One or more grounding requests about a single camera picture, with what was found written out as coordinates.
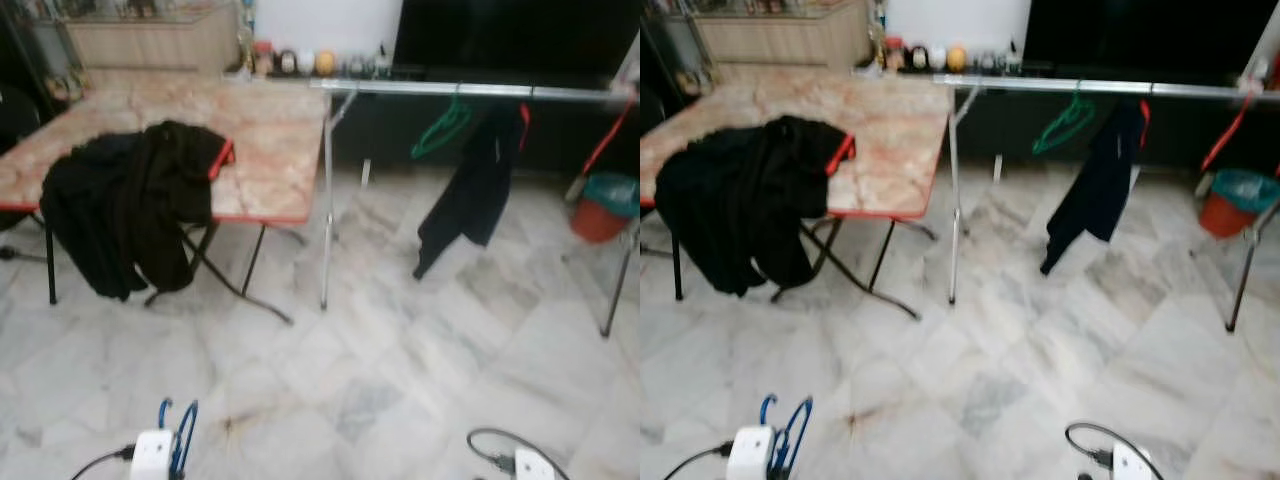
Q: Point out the green plastic hanger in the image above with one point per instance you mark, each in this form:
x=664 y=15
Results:
x=425 y=148
x=1045 y=143

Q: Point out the blue plastic hanger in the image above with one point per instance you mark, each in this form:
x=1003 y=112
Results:
x=800 y=440
x=190 y=440

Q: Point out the red plastic hanger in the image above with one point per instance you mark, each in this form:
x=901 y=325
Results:
x=605 y=150
x=842 y=153
x=222 y=160
x=1225 y=135

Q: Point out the red hanger black hook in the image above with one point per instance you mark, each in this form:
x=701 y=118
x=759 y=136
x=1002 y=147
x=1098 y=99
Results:
x=1145 y=122
x=524 y=125

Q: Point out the orange bin with green bag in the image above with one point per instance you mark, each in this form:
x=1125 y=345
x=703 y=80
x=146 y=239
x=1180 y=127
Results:
x=595 y=222
x=1225 y=215

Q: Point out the black garment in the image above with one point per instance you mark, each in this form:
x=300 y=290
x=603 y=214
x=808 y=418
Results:
x=740 y=210
x=120 y=210

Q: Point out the navy garment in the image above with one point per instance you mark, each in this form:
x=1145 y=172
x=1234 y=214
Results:
x=480 y=190
x=1100 y=185

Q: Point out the black flat television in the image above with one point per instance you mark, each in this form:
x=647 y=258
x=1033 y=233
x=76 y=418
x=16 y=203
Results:
x=510 y=35
x=1150 y=35

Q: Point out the silver metal clothes rack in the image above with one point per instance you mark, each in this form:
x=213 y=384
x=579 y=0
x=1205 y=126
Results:
x=1040 y=84
x=420 y=88

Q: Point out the black tv cabinet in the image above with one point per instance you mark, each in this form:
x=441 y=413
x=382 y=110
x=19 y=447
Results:
x=390 y=135
x=1000 y=130

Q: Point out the black white-faced round doll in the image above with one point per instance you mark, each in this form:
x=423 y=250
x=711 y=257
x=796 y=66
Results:
x=919 y=58
x=287 y=62

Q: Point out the white blue round doll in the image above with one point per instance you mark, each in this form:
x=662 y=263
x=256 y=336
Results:
x=307 y=62
x=939 y=58

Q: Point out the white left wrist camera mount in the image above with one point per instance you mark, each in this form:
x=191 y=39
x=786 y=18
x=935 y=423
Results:
x=152 y=458
x=750 y=455

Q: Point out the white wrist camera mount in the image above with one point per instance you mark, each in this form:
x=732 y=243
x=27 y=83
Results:
x=533 y=467
x=1130 y=465
x=152 y=458
x=750 y=455

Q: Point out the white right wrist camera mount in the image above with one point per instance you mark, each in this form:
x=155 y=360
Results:
x=533 y=467
x=1130 y=465

